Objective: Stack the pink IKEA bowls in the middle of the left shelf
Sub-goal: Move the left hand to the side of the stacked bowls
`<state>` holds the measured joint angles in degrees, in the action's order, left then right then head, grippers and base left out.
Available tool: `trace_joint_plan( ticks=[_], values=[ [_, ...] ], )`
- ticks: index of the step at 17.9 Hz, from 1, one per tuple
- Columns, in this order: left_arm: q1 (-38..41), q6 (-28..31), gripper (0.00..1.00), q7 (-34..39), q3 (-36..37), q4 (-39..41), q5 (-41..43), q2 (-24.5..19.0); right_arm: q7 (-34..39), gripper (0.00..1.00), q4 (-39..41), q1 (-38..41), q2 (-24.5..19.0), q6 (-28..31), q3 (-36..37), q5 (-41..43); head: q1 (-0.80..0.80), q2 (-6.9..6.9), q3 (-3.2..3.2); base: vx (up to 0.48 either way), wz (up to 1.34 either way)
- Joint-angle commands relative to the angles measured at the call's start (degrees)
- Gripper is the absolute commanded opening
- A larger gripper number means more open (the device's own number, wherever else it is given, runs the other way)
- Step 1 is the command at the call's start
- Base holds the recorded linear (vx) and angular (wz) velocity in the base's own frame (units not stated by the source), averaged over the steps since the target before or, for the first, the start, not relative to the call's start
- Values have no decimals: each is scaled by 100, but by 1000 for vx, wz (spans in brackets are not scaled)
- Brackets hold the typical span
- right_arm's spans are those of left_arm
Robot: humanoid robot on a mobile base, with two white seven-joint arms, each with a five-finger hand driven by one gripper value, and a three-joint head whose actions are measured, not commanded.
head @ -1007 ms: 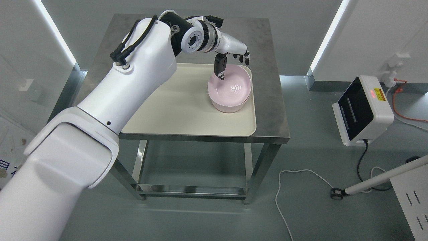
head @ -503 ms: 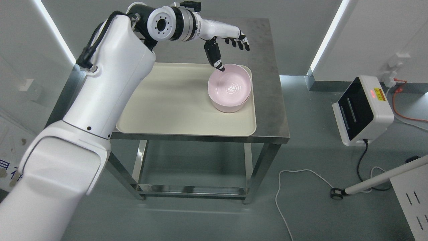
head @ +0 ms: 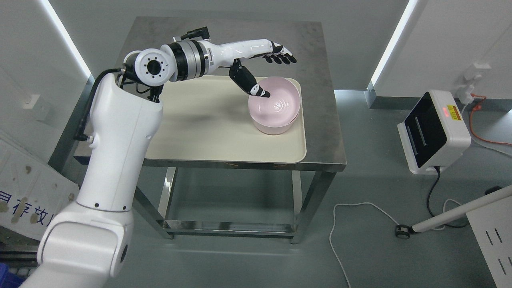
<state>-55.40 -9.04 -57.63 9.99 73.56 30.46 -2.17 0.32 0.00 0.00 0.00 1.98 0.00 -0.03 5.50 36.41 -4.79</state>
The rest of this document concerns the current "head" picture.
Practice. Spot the beige plastic tray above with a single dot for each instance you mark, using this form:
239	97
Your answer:
208	120

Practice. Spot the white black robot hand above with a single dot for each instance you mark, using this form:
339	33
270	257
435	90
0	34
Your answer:
233	55

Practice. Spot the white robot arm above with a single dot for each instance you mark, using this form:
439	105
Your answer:
86	243

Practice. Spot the white stand leg with caster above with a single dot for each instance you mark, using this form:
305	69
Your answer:
404	232

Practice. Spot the white perforated panel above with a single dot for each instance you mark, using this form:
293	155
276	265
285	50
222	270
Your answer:
492	229

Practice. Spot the pink bowl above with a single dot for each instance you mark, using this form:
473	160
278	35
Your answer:
281	107
274	130

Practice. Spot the white wall socket plug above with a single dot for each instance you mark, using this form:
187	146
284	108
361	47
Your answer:
464	93

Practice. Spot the white black box device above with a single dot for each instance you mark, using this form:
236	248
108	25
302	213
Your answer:
433	135

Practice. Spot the stainless steel table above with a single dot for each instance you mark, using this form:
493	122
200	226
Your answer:
324	147

